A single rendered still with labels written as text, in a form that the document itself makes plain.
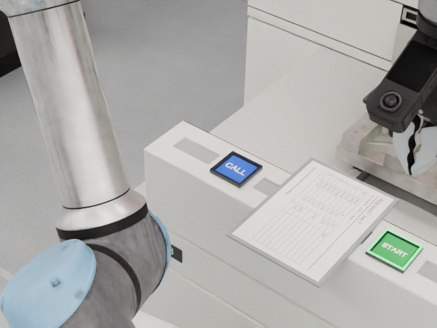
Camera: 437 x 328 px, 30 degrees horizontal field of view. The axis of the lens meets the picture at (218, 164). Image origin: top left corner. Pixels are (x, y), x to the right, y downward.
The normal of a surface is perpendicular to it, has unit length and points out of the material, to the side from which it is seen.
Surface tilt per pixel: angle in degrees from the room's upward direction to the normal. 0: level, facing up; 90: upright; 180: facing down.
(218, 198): 90
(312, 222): 0
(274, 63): 90
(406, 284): 0
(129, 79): 0
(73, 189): 73
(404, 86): 31
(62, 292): 48
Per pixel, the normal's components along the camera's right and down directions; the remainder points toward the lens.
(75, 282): 0.59, -0.24
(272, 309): -0.61, 0.50
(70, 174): -0.30, 0.32
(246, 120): 0.02, -0.77
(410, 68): -0.30, -0.41
